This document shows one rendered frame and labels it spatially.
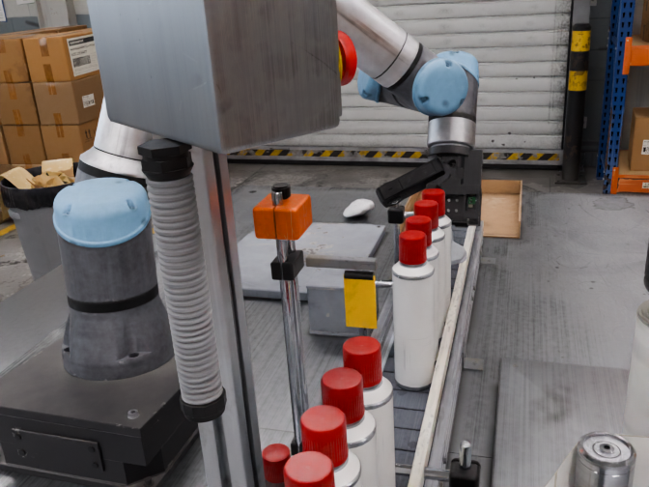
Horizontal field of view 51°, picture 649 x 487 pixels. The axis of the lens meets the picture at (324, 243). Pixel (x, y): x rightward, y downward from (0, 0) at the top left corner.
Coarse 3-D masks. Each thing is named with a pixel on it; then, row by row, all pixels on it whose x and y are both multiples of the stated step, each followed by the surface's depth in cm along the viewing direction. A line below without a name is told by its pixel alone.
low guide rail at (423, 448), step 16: (464, 272) 110; (448, 320) 96; (448, 336) 91; (448, 352) 88; (432, 384) 81; (432, 400) 78; (432, 416) 75; (432, 432) 74; (416, 448) 70; (416, 464) 68; (416, 480) 66
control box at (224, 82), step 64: (128, 0) 43; (192, 0) 37; (256, 0) 38; (320, 0) 41; (128, 64) 46; (192, 64) 39; (256, 64) 39; (320, 64) 42; (192, 128) 41; (256, 128) 40; (320, 128) 44
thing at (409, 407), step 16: (464, 240) 132; (384, 368) 91; (400, 400) 84; (416, 400) 84; (400, 416) 81; (416, 416) 81; (400, 432) 79; (416, 432) 78; (400, 448) 76; (400, 480) 71
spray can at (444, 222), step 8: (424, 192) 95; (432, 192) 95; (440, 192) 95; (440, 200) 95; (440, 208) 95; (440, 216) 96; (440, 224) 95; (448, 224) 96; (448, 232) 96; (448, 240) 97; (448, 248) 97; (448, 256) 98; (448, 264) 98; (448, 272) 99; (448, 280) 99; (448, 288) 100; (448, 296) 100; (448, 304) 101
